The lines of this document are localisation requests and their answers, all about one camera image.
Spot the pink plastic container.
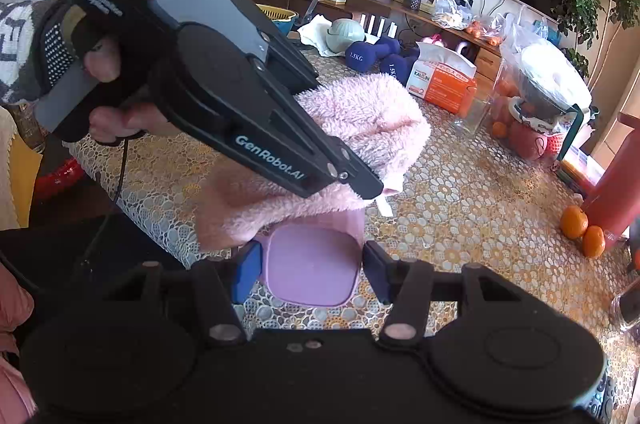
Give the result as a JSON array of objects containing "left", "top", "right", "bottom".
[{"left": 250, "top": 210, "right": 366, "bottom": 307}]

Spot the red mesh basket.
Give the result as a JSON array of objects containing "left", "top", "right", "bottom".
[{"left": 507, "top": 96, "right": 572, "bottom": 163}]

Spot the clear plastic bag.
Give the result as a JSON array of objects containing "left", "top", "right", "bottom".
[{"left": 432, "top": 0, "right": 474, "bottom": 28}]

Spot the pale green helmet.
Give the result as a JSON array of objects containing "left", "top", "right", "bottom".
[{"left": 325, "top": 18, "right": 367, "bottom": 56}]

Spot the bag of oranges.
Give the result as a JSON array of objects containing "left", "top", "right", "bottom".
[{"left": 464, "top": 13, "right": 507, "bottom": 48}]

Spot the clear drinking glass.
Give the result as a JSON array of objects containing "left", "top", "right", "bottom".
[{"left": 452, "top": 96, "right": 489, "bottom": 135}]

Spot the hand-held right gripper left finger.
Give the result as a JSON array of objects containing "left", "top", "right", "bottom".
[{"left": 107, "top": 240, "right": 264, "bottom": 348}]

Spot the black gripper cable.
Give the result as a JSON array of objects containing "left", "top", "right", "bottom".
[{"left": 70, "top": 137, "right": 132, "bottom": 270}]

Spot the white folded cloth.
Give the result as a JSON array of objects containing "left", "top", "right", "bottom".
[{"left": 297, "top": 15, "right": 346, "bottom": 56}]

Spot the blue bowl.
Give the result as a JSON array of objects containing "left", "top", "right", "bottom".
[{"left": 270, "top": 16, "right": 302, "bottom": 38}]

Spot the yellow plastic basket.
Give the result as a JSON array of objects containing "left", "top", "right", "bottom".
[{"left": 257, "top": 3, "right": 299, "bottom": 25}]

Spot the person's left forearm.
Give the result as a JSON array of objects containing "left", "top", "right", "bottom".
[{"left": 0, "top": 0, "right": 57, "bottom": 105}]

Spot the pink fluffy cloth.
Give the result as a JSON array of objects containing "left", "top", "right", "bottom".
[{"left": 192, "top": 73, "right": 433, "bottom": 250}]

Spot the floral lace tablecloth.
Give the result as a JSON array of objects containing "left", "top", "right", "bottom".
[{"left": 67, "top": 44, "right": 640, "bottom": 424}]

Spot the red thermos bottle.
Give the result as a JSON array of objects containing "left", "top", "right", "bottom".
[{"left": 582, "top": 111, "right": 640, "bottom": 243}]

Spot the person's left hand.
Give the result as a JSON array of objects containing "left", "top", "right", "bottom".
[{"left": 36, "top": 2, "right": 173, "bottom": 145}]

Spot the orange tissue box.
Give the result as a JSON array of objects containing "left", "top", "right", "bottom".
[{"left": 405, "top": 41, "right": 479, "bottom": 115}]

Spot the pink garment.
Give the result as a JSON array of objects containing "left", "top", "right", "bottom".
[{"left": 0, "top": 261, "right": 38, "bottom": 424}]

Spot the blue dumbbell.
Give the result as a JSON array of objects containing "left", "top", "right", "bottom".
[
  {"left": 344, "top": 36, "right": 402, "bottom": 71},
  {"left": 379, "top": 50, "right": 420, "bottom": 86}
]

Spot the clear glass tumbler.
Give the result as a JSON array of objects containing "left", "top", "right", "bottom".
[{"left": 610, "top": 276, "right": 640, "bottom": 333}]

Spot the large plastic bag with pot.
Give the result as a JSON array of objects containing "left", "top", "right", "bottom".
[{"left": 492, "top": 3, "right": 597, "bottom": 141}]

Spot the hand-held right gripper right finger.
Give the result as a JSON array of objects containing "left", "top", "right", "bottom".
[{"left": 362, "top": 240, "right": 522, "bottom": 350}]

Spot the stack of books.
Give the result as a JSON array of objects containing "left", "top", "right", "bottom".
[{"left": 554, "top": 146, "right": 607, "bottom": 193}]

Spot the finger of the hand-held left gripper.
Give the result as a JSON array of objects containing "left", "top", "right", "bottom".
[
  {"left": 169, "top": 63, "right": 385, "bottom": 200},
  {"left": 257, "top": 29, "right": 322, "bottom": 96}
]

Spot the wooden sideboard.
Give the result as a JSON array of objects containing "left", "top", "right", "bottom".
[{"left": 242, "top": 0, "right": 507, "bottom": 91}]

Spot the red ring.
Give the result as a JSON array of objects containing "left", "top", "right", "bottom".
[{"left": 34, "top": 155, "right": 87, "bottom": 201}]

